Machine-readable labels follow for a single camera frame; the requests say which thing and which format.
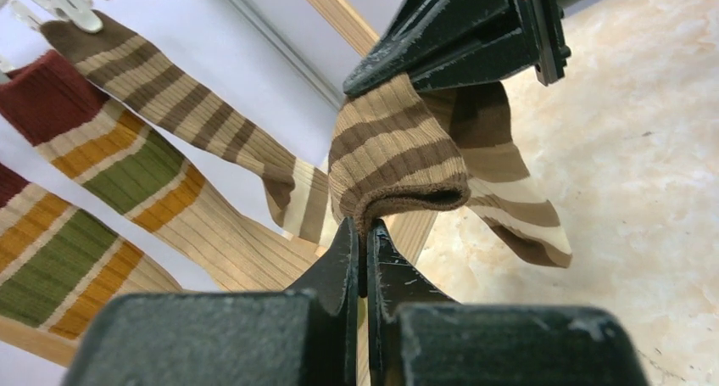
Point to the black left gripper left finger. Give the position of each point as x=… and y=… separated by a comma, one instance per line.
x=305, y=334

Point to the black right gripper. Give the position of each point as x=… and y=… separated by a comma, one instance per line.
x=441, y=44

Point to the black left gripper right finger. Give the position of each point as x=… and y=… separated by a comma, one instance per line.
x=494, y=338

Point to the brown beige striped sock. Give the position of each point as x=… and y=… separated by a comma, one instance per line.
x=141, y=76

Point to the wooden rack base tray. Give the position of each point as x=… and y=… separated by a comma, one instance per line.
x=361, y=291

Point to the right wooden rack post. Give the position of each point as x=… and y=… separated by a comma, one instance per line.
x=348, y=23

